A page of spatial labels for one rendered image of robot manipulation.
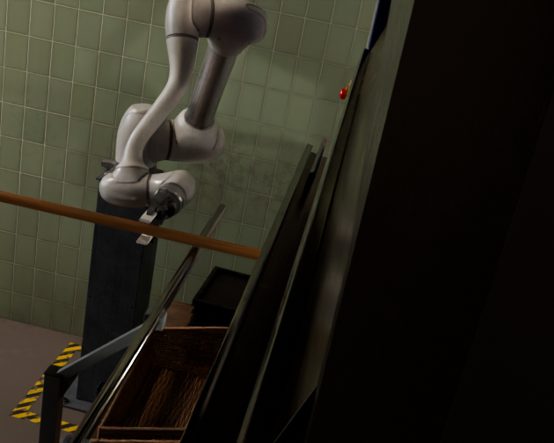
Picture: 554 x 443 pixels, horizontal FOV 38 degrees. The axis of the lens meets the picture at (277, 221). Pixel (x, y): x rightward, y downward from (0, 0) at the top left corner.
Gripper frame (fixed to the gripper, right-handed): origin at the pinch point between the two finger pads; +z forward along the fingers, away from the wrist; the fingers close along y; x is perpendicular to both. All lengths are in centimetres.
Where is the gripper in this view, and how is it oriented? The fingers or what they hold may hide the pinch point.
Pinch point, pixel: (146, 228)
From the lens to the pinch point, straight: 220.6
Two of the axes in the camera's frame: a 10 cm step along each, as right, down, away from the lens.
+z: -1.4, 3.5, -9.2
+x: -9.7, -2.2, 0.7
